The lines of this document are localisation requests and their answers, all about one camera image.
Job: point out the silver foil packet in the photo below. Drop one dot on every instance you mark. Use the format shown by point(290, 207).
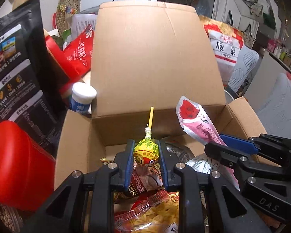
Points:
point(179, 151)

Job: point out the bag on wall hanger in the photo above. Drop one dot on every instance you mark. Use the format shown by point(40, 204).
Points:
point(255, 7)

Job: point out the red plastic container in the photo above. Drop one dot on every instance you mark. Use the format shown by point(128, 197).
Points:
point(21, 162)

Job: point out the red paper bag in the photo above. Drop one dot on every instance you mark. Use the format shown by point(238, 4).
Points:
point(54, 55)

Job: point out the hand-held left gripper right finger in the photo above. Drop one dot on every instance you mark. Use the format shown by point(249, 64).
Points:
point(163, 165)

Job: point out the black printed pouch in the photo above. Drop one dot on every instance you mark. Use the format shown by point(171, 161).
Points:
point(14, 65)

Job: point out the row of bottles on shelf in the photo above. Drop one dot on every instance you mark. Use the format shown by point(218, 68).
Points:
point(286, 51)

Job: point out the woven straw fan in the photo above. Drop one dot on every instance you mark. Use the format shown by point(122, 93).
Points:
point(68, 7)

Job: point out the white patterned packet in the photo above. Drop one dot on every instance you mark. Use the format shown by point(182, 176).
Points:
point(198, 162)

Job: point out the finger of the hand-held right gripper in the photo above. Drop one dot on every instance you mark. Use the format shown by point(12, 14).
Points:
point(223, 154)
point(237, 142)

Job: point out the white printed packet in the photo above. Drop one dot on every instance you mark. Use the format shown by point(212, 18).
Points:
point(83, 23)

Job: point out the large grey covered chair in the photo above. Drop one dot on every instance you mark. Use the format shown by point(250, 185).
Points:
point(281, 106)

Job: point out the brown coffee packet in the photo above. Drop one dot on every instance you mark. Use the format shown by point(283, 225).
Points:
point(145, 182)

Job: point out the red and white nut bag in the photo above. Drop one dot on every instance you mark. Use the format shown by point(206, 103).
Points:
point(225, 48)

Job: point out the clear waffle packet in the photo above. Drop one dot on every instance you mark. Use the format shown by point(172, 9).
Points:
point(160, 213)

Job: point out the long red snack packet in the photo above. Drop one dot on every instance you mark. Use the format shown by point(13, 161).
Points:
point(135, 206)

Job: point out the red tea packet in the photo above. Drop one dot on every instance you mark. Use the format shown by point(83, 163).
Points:
point(80, 51)

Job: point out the white bottle with blue label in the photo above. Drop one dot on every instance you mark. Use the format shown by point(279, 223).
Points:
point(82, 97)

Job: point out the pink and silver packet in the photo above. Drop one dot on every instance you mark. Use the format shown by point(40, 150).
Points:
point(198, 126)

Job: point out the brown cardboard box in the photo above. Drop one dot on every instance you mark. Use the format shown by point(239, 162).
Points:
point(155, 60)

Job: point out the small grey covered chair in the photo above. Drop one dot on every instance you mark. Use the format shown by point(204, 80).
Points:
point(245, 68)

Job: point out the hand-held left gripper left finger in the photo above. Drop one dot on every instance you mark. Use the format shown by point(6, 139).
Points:
point(129, 165)

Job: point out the yellow lollipop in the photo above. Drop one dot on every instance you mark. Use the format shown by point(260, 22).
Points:
point(145, 154)

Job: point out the group of clear plastic jars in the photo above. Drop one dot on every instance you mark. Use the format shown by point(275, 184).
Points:
point(9, 218)

